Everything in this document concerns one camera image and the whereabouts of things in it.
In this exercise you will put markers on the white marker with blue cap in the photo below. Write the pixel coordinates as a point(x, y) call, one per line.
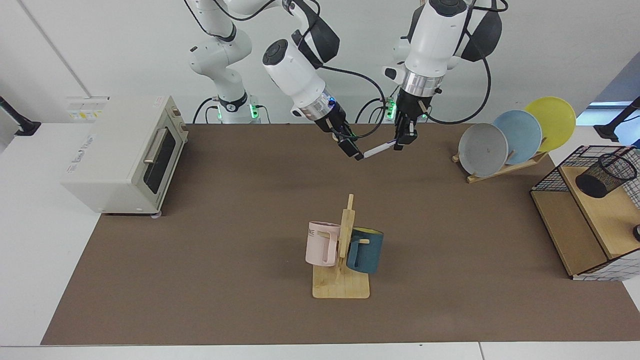
point(379, 150)

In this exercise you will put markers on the black mesh pen holder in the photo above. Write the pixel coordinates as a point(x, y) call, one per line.
point(600, 180)

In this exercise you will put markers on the grey plate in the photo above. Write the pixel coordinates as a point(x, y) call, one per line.
point(482, 150)

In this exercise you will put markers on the wooden plate rack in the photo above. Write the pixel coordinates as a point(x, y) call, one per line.
point(495, 172)

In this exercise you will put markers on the teal cup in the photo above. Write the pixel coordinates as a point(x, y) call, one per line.
point(370, 252)

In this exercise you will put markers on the pink cup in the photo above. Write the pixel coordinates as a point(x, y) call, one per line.
point(320, 245)

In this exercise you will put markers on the light blue plate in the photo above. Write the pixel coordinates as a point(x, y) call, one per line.
point(522, 135)

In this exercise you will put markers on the wooden cup stand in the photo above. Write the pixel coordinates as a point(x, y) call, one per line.
point(340, 287)

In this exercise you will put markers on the yellow plate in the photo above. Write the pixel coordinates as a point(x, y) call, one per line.
point(555, 117)

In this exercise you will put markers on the brown table cloth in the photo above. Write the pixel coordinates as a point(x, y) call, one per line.
point(225, 275)

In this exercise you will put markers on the black clamp stand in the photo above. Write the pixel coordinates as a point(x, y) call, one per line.
point(20, 125)
point(607, 131)

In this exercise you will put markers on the pale toaster oven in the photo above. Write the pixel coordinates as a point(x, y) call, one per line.
point(110, 165)

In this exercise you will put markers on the white power socket box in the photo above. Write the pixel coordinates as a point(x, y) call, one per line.
point(87, 110)

